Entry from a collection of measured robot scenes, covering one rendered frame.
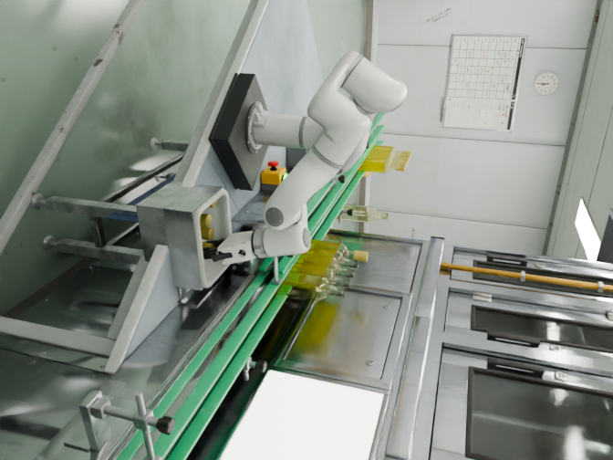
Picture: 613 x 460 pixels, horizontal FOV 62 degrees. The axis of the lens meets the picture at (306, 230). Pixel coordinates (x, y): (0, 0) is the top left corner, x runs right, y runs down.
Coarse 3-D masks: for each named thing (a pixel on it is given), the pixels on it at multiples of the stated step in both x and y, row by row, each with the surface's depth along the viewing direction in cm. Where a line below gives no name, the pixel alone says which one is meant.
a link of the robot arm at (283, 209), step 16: (304, 160) 117; (320, 160) 115; (288, 176) 116; (304, 176) 115; (320, 176) 116; (288, 192) 115; (304, 192) 115; (272, 208) 117; (288, 208) 116; (272, 224) 118; (288, 224) 118
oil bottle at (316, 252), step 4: (312, 248) 168; (316, 248) 168; (320, 248) 168; (324, 248) 168; (308, 252) 166; (312, 252) 166; (316, 252) 166; (320, 252) 166; (324, 252) 166; (328, 252) 166; (332, 252) 166; (336, 252) 166; (340, 252) 166; (316, 256) 165; (320, 256) 164; (324, 256) 164; (328, 256) 163; (332, 256) 163; (336, 256) 163; (340, 256) 164; (336, 260) 163; (340, 260) 164; (340, 264) 164
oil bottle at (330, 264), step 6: (300, 258) 163; (306, 258) 163; (312, 258) 163; (318, 258) 163; (324, 258) 163; (306, 264) 160; (312, 264) 160; (318, 264) 160; (324, 264) 160; (330, 264) 160; (336, 264) 160; (336, 270) 159; (336, 276) 160
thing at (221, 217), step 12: (204, 204) 124; (216, 204) 137; (228, 204) 136; (216, 216) 138; (228, 216) 137; (216, 228) 140; (228, 228) 139; (204, 240) 141; (216, 252) 143; (204, 264) 139; (216, 264) 140; (228, 264) 141; (204, 276) 128; (216, 276) 135
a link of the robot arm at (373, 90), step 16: (368, 64) 115; (352, 80) 115; (368, 80) 114; (384, 80) 115; (400, 80) 120; (368, 96) 116; (384, 96) 115; (400, 96) 116; (368, 112) 128; (384, 112) 119
